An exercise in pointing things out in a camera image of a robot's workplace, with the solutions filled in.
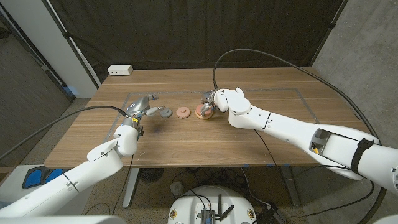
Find large orange toy ring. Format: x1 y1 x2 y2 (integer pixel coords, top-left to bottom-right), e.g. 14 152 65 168
195 107 215 121

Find grey round floor object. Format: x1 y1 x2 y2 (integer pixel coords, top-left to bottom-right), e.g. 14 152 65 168
170 181 185 196

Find coral red toy ring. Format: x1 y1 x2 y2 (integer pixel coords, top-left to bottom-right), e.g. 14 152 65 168
195 103 214 116

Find white robot torso edge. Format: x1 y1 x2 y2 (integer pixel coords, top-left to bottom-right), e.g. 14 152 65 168
0 215 127 224

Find black round floor fan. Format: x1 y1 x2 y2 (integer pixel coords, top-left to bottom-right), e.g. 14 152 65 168
139 167 164 184

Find white power strip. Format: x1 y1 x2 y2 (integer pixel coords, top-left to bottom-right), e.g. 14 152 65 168
107 64 134 77

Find black power adapter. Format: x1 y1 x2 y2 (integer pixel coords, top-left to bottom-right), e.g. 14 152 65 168
256 205 289 224

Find black backdrop stand pole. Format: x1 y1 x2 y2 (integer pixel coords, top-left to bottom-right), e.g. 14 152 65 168
42 0 102 90
309 0 349 68

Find black floor cable tangle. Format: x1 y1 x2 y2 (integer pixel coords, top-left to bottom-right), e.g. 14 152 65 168
170 167 272 208

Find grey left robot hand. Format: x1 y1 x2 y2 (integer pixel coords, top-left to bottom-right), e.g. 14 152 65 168
123 94 165 126

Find grey table leg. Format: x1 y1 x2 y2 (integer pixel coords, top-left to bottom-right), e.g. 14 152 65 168
280 166 301 208

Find white foot pedal blue pads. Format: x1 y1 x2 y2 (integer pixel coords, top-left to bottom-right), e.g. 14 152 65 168
0 164 94 216

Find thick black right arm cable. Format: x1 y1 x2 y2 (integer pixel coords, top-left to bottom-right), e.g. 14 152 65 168
212 48 388 224

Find black backdrop curtain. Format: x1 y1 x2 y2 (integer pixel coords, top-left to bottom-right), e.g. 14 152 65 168
48 0 348 84

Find white table leg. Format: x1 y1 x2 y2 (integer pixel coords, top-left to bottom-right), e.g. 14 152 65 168
123 167 141 208

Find thin right arm wire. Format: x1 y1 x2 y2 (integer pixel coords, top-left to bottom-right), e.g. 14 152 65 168
254 129 374 218

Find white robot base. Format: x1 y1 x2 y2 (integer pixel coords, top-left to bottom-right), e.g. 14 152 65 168
167 185 258 224

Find black router with antennas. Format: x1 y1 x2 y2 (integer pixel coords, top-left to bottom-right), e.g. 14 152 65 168
200 194 236 224

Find dusty pink toy ring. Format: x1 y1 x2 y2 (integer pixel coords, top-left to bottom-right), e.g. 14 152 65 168
176 106 192 119

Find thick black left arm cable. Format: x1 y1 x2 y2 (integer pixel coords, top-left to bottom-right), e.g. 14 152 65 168
0 105 128 161

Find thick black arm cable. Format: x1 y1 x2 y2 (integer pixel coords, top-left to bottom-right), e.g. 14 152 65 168
212 48 388 224
0 105 128 161

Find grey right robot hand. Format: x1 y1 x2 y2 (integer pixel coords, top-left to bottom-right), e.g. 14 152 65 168
200 89 218 118

